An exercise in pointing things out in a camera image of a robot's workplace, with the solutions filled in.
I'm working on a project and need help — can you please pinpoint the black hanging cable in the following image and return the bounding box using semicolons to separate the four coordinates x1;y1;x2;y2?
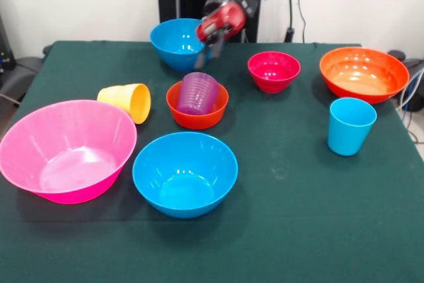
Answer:
284;0;315;44

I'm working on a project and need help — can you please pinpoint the small red-orange plastic bowl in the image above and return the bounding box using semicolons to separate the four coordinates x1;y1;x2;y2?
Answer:
166;80;230;131

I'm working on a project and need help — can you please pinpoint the blue plastic bowl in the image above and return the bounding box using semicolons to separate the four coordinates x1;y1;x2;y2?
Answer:
149;18;213;72
132;131;239;219

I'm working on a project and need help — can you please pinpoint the blue plastic cup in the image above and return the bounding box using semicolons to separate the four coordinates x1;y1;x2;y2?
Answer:
327;97;378;156

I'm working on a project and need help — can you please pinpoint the yellow plastic cup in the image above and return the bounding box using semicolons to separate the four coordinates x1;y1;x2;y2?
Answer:
96;83;152;125

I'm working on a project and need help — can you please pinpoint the large orange plastic bowl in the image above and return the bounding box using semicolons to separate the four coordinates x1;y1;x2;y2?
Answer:
319;46;411;105

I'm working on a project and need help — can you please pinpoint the tangle of floor cables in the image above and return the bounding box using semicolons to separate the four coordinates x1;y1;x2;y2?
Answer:
396;67;424;146

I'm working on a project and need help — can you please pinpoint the purple ribbed plastic cup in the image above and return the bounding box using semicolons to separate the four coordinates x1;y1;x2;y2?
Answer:
176;72;220;116

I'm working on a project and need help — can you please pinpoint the large pink plastic bowl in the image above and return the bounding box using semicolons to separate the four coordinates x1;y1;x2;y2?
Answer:
0;99;138;205

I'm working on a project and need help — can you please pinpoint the small magenta plastic bowl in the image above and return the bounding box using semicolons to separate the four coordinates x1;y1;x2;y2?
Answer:
247;51;301;94

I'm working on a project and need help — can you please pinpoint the dark green tablecloth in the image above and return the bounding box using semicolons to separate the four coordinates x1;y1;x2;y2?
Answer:
0;40;424;283

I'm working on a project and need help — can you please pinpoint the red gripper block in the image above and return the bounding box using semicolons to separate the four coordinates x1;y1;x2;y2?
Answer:
194;1;248;68

